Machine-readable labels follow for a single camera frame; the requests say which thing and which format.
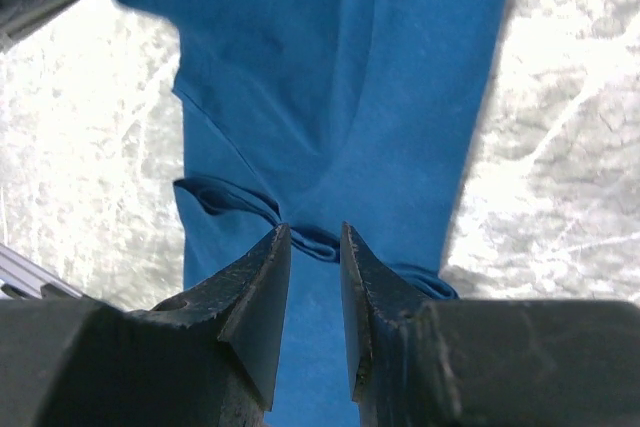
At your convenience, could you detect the blue t-shirt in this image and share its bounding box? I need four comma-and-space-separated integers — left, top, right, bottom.
117, 0, 505, 426

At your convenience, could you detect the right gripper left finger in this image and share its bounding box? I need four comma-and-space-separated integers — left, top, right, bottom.
1, 225, 291, 426

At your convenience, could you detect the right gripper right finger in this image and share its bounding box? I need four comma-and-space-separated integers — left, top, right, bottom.
341, 225, 639, 426

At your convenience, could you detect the aluminium frame rail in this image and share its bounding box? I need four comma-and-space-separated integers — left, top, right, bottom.
0, 245, 83, 300

